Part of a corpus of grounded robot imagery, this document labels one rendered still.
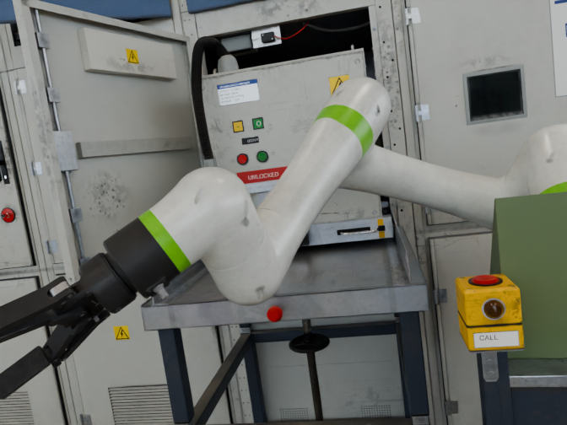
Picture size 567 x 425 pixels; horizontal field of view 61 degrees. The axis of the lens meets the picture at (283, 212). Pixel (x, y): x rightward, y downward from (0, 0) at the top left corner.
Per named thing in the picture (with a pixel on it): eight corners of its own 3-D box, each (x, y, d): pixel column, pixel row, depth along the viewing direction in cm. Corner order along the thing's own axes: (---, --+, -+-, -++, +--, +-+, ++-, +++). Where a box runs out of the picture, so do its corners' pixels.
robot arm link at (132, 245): (145, 228, 69) (126, 201, 60) (193, 289, 65) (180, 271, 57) (109, 254, 67) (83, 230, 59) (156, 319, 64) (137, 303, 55)
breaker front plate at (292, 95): (381, 223, 136) (362, 50, 130) (218, 239, 144) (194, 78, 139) (381, 222, 137) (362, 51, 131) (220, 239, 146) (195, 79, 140)
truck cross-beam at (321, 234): (393, 237, 135) (391, 216, 135) (212, 255, 145) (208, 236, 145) (392, 234, 140) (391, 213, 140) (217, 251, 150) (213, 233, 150)
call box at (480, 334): (526, 352, 71) (521, 286, 70) (469, 354, 73) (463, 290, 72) (510, 330, 79) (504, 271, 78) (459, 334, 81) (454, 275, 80)
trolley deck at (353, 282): (430, 310, 96) (427, 282, 95) (144, 330, 108) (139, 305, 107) (403, 242, 162) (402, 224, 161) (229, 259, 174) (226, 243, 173)
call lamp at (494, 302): (509, 322, 70) (507, 299, 70) (484, 323, 71) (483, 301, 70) (506, 319, 71) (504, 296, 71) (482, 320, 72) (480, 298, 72)
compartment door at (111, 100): (62, 303, 123) (2, 3, 114) (208, 246, 178) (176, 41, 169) (79, 303, 119) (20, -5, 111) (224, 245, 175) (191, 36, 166)
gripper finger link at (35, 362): (38, 345, 64) (40, 346, 65) (-11, 380, 62) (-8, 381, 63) (49, 363, 63) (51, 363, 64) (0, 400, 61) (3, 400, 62)
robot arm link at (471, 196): (526, 210, 118) (315, 152, 119) (566, 169, 104) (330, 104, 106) (528, 255, 110) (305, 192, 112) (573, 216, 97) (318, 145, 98)
